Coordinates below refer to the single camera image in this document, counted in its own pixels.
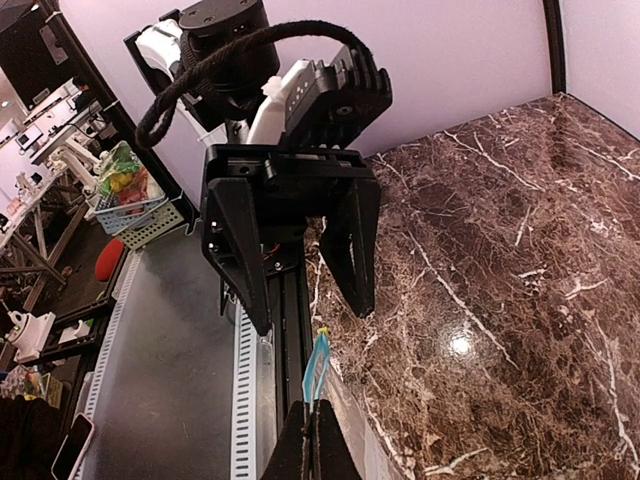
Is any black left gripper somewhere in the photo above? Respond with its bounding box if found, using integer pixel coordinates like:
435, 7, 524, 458
201, 144, 381, 336

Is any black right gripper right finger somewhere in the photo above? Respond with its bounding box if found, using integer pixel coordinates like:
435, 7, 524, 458
310, 399, 361, 480

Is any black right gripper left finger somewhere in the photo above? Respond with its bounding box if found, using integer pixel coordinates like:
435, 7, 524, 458
261, 401, 313, 480

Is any clear zip top bag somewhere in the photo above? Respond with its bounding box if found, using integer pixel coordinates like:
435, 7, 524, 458
302, 327, 402, 479

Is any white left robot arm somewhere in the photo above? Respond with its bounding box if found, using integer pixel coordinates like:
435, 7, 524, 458
136, 1, 393, 335

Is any blue basket of toys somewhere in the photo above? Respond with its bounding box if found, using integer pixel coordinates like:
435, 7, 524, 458
95, 141, 184, 250

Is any red round stool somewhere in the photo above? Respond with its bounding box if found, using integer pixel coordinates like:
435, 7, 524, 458
94, 238, 125, 283

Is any smartphone with pink case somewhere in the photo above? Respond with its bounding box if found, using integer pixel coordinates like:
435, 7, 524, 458
51, 413, 96, 480

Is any grey slotted cable duct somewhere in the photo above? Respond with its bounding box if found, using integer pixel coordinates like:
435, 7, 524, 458
78, 252, 256, 479

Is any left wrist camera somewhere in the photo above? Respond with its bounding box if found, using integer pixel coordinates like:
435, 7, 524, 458
247, 44, 394, 151

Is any black left frame post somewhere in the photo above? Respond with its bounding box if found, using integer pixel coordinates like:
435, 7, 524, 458
542, 0, 567, 94

